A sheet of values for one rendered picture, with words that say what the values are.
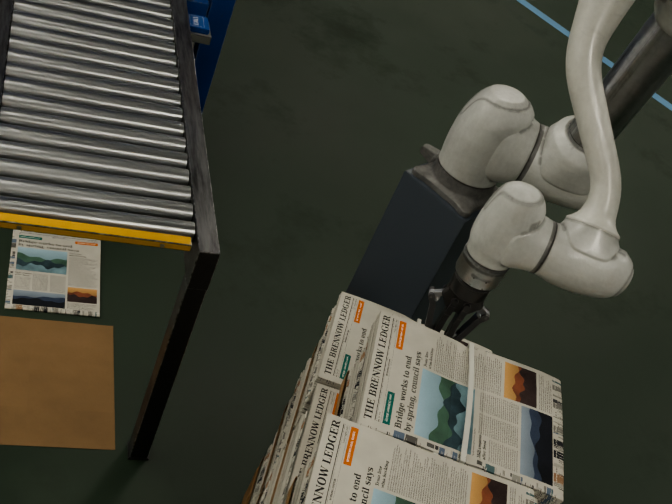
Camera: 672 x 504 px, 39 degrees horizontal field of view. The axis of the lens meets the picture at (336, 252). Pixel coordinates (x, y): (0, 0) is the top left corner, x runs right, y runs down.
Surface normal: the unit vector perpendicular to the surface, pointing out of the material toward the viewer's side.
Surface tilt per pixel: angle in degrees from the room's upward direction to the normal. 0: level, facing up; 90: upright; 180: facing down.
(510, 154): 82
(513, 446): 1
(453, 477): 1
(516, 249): 89
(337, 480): 1
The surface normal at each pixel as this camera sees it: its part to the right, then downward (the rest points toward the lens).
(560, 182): -0.33, 0.74
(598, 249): 0.10, -0.06
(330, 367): 0.29, -0.70
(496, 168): -0.16, 0.65
